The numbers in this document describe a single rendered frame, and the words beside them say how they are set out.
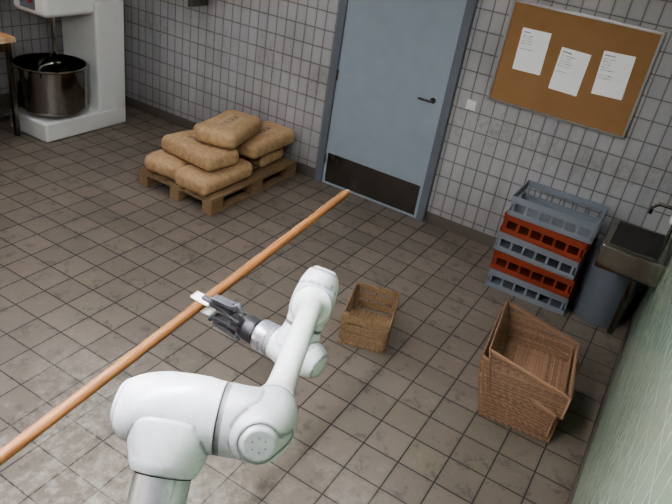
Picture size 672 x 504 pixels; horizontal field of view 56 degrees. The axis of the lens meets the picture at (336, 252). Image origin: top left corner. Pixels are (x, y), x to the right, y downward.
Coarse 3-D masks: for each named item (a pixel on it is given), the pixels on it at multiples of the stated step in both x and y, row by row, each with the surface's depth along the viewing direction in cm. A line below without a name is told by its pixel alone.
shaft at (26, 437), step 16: (320, 208) 226; (304, 224) 218; (288, 240) 211; (256, 256) 201; (240, 272) 194; (224, 288) 189; (192, 304) 181; (176, 320) 176; (160, 336) 171; (128, 352) 165; (144, 352) 167; (112, 368) 160; (96, 384) 156; (80, 400) 153; (48, 416) 147; (32, 432) 144; (16, 448) 141; (0, 464) 138
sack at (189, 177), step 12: (180, 168) 513; (192, 168) 515; (228, 168) 523; (240, 168) 530; (180, 180) 510; (192, 180) 503; (204, 180) 501; (216, 180) 508; (228, 180) 520; (240, 180) 535; (204, 192) 502
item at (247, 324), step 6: (234, 318) 177; (240, 318) 175; (246, 318) 175; (252, 318) 175; (258, 318) 176; (240, 324) 177; (246, 324) 174; (252, 324) 173; (240, 330) 174; (246, 330) 173; (252, 330) 173; (240, 336) 175; (246, 336) 173
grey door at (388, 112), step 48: (384, 0) 503; (432, 0) 483; (336, 48) 538; (384, 48) 518; (432, 48) 497; (336, 96) 558; (384, 96) 534; (432, 96) 512; (336, 144) 576; (384, 144) 550; (432, 144) 527; (384, 192) 568
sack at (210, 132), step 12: (216, 120) 531; (252, 120) 547; (204, 132) 513; (216, 132) 512; (228, 132) 512; (240, 132) 521; (252, 132) 543; (216, 144) 515; (228, 144) 512; (240, 144) 526
